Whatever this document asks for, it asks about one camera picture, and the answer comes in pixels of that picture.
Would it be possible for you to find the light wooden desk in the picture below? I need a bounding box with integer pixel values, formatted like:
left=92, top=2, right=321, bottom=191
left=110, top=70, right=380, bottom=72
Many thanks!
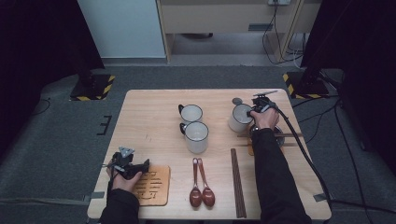
left=155, top=0, right=323, bottom=64

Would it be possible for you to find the person's right hand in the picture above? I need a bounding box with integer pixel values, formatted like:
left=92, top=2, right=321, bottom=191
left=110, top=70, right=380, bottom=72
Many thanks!
left=250, top=106, right=280, bottom=132

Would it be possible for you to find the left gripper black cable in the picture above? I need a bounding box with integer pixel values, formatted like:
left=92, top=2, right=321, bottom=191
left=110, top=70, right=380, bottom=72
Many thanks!
left=106, top=172, right=116, bottom=195

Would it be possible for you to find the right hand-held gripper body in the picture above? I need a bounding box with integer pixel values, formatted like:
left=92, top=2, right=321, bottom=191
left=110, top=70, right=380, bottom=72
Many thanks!
left=250, top=90, right=279, bottom=114

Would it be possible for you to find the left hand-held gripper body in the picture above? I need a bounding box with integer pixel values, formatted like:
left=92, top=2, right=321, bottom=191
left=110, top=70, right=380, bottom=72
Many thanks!
left=104, top=147, right=141, bottom=181

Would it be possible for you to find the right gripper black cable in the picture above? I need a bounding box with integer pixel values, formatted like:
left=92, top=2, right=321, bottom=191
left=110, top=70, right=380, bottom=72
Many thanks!
left=274, top=104, right=333, bottom=208

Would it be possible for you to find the black curtain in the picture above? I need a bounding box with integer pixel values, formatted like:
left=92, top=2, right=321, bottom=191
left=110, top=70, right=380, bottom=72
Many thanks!
left=300, top=0, right=396, bottom=175
left=0, top=0, right=106, bottom=160

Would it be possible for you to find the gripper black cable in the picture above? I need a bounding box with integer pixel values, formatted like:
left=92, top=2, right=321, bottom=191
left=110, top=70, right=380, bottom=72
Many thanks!
left=106, top=172, right=116, bottom=195
left=274, top=104, right=333, bottom=208

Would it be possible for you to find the red-brown wooden spoon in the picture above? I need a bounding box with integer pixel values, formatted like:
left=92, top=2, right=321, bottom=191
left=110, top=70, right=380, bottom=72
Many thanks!
left=189, top=158, right=203, bottom=209
left=197, top=158, right=217, bottom=208

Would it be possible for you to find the white enamel mug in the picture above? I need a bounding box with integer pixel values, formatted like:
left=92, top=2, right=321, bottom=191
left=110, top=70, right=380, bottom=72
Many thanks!
left=177, top=104, right=204, bottom=124
left=179, top=120, right=210, bottom=154
left=228, top=103, right=255, bottom=133

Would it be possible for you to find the steel bowl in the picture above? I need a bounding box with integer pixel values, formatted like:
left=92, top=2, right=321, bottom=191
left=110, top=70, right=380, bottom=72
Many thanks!
left=248, top=124, right=286, bottom=148

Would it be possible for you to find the black striped stand base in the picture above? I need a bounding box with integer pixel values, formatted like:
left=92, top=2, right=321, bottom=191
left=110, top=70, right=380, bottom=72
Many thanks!
left=69, top=74, right=116, bottom=102
left=282, top=71, right=331, bottom=100

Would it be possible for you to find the person's left hand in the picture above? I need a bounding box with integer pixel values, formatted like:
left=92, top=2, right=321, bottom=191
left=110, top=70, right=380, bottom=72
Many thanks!
left=106, top=167, right=143, bottom=193

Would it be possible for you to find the grey tape strip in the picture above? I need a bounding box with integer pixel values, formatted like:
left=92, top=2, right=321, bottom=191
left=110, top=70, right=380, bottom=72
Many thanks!
left=83, top=190, right=106, bottom=203
left=313, top=192, right=335, bottom=203

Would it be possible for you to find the long black floor cable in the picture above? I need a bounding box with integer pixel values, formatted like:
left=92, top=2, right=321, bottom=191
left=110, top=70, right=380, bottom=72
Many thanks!
left=333, top=99, right=375, bottom=224

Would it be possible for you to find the black hanging power cable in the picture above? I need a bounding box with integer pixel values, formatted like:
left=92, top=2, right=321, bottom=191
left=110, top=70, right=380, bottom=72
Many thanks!
left=262, top=0, right=304, bottom=66

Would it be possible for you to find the white cabinet panel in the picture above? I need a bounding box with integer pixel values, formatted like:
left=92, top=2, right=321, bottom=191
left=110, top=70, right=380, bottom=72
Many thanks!
left=76, top=0, right=166, bottom=59

